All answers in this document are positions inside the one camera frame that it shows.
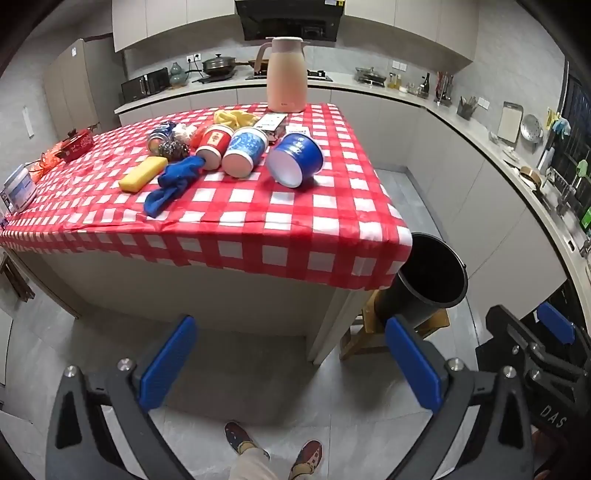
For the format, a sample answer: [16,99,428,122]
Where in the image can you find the steel dish rack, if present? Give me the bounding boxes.
[545,166,591,217]

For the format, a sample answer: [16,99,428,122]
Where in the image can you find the small white device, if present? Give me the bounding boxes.
[0,164,38,213]

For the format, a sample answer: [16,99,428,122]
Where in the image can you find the blue cloth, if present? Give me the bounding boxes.
[143,156,207,219]

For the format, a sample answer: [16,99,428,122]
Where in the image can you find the hanging rubber gloves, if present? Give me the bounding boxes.
[545,108,571,137]

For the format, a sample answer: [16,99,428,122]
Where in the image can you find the pink thermos jug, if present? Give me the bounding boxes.
[255,37,308,114]

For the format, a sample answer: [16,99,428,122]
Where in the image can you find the yellow plastic bag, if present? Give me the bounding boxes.
[213,108,262,130]

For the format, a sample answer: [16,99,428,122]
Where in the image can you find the beige wall cabinets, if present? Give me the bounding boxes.
[112,0,478,65]

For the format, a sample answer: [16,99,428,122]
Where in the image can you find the white box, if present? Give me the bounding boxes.
[254,114,289,139]

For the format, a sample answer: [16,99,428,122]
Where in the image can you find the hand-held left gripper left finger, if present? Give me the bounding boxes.
[46,315,199,480]

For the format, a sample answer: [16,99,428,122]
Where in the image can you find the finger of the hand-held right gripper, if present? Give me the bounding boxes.
[536,302,591,370]
[475,305,580,400]

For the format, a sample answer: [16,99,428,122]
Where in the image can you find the steel wool scrubber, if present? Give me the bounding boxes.
[159,141,190,162]

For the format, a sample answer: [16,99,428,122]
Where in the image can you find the person's right hand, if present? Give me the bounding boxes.
[531,427,554,480]

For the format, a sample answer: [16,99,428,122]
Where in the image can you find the red electric pot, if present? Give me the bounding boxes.
[58,128,95,162]

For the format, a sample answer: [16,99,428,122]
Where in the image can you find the utensil holder with chopsticks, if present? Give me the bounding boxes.
[434,71,455,106]

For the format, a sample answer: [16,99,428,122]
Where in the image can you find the yellow sponge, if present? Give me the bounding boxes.
[119,157,169,192]

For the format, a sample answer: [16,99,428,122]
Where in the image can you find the red checked tablecloth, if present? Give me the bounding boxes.
[0,102,413,291]

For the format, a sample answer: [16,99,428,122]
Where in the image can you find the dark lidded pot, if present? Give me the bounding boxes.
[202,54,238,77]

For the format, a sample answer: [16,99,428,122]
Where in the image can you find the grey refrigerator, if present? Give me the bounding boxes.
[44,39,123,139]

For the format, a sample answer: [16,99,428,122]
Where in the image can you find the black trash bin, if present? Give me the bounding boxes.
[376,233,469,330]

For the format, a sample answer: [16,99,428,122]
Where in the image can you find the white cutting board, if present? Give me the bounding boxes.
[499,102,525,144]

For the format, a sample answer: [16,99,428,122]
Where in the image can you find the black range hood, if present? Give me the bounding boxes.
[235,0,345,42]

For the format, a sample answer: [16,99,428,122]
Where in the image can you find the steel lidded pot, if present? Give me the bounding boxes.
[355,66,387,86]

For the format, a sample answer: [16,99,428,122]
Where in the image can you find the blue paper cup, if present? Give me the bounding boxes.
[222,127,269,178]

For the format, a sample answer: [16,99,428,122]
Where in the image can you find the grey kitchen counter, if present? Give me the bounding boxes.
[114,74,591,324]

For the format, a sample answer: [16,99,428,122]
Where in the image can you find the blue drink can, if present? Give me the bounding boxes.
[148,121,178,153]

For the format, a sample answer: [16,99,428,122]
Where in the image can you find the blue paper bowl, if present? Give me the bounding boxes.
[266,132,324,189]

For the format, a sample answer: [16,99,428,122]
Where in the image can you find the gas stove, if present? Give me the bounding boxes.
[245,69,334,83]

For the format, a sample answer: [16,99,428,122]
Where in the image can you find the person's left shoe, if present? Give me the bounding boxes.
[225,421,270,460]

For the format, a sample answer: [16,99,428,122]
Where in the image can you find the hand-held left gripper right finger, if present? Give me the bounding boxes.
[385,316,536,480]

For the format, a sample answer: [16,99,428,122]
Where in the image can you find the red paper cup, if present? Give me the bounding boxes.
[195,124,234,171]

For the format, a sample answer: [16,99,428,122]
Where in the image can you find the dark wooden chair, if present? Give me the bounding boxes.
[0,251,35,319]

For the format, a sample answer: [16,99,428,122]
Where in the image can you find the dark kitchen window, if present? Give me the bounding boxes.
[547,76,591,232]

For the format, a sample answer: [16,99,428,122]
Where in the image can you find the round steel colander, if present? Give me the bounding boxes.
[521,114,543,147]

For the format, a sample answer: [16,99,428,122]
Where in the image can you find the person's beige trouser leg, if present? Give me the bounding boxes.
[228,450,282,480]

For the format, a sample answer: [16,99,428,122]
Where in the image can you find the black microwave oven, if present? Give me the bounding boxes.
[121,68,171,104]

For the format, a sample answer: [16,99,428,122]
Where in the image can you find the wooden stool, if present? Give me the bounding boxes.
[339,295,451,361]

